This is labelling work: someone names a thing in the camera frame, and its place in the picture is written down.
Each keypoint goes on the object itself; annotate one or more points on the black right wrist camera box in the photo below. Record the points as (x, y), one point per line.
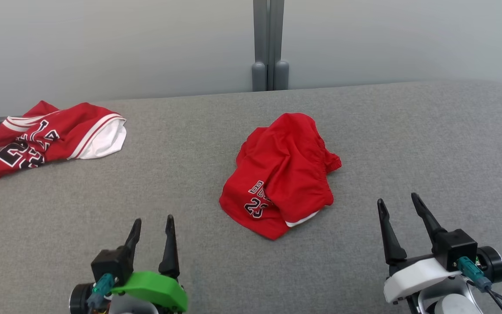
(456, 246)

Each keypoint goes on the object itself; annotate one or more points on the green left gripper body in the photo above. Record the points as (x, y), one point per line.
(155, 288)

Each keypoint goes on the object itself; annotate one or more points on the red basketball shorts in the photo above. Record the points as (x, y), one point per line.
(283, 174)

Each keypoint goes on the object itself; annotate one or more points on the grey partition post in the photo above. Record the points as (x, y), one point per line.
(269, 43)

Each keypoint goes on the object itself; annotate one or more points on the red basketball jersey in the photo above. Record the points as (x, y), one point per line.
(50, 135)

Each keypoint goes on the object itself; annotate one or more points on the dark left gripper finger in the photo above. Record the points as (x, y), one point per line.
(133, 237)
(170, 253)

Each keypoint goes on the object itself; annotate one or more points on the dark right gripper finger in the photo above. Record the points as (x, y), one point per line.
(390, 240)
(427, 220)

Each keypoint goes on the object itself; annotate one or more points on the grey fabric sofa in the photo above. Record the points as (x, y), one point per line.
(190, 196)

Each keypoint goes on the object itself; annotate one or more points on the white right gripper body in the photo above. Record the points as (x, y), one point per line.
(416, 274)

